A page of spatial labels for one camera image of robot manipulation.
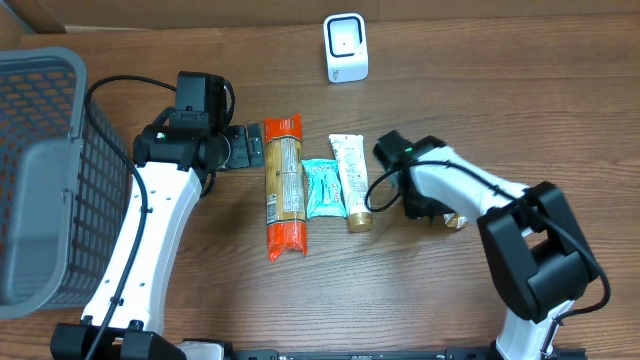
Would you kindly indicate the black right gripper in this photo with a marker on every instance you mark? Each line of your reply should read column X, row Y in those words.
column 415, row 212

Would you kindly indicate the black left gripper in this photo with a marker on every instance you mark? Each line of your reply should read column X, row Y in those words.
column 240, row 147

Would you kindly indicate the green yellow drink pouch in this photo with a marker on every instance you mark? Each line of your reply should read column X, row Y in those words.
column 455, row 221

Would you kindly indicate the orange cracker package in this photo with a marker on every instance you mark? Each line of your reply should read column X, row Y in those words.
column 285, row 201

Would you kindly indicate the teal tissue pack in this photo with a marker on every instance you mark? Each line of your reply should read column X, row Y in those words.
column 324, row 194

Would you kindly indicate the white cream tube gold cap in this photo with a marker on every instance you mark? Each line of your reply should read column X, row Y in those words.
column 348, row 151

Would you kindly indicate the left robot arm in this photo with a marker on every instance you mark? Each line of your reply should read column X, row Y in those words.
column 174, row 164

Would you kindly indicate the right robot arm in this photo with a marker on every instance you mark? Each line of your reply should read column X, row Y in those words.
column 539, row 260

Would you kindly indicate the white barcode scanner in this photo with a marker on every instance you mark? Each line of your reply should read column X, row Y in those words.
column 346, row 48

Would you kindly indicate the grey plastic shopping basket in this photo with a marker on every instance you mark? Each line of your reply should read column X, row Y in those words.
column 63, row 189

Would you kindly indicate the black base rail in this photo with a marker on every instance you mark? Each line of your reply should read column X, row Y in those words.
column 410, row 354

